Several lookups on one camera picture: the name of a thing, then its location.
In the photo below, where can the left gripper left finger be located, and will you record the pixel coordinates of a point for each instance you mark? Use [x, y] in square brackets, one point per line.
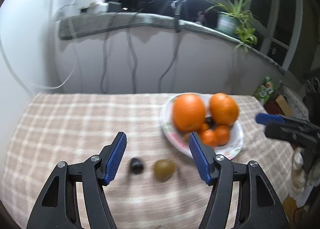
[57, 205]

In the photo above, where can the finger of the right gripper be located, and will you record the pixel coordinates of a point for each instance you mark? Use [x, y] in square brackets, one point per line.
[304, 136]
[266, 119]

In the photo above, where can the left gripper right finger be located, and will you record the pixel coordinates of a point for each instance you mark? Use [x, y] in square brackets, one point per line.
[258, 203]

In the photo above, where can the mandarin orange with stem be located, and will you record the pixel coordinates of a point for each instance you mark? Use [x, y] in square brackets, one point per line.
[224, 110]

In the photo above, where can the green juice carton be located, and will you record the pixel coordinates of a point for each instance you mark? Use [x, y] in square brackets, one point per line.
[264, 91]

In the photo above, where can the small orange in plate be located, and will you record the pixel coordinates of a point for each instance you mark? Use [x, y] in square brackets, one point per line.
[223, 134]
[209, 138]

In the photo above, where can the large smooth orange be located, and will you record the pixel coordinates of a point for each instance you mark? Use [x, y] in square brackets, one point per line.
[188, 112]

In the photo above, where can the dark chestnut on cloth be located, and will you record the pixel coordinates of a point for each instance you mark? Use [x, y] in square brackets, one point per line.
[136, 166]

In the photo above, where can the white floral plate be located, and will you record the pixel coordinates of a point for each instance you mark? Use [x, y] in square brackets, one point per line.
[180, 140]

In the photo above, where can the green-brown round fruit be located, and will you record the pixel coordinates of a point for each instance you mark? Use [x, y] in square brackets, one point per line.
[163, 169]

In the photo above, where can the pink plaid tablecloth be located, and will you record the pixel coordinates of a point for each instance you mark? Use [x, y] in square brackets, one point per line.
[73, 127]

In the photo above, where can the potted spider plant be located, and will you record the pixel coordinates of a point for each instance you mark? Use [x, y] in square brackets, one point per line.
[234, 19]

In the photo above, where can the small tripod stand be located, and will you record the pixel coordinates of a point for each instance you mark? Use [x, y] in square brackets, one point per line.
[176, 6]

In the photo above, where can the white power adapter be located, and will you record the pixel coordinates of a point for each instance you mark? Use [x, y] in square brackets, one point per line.
[90, 6]

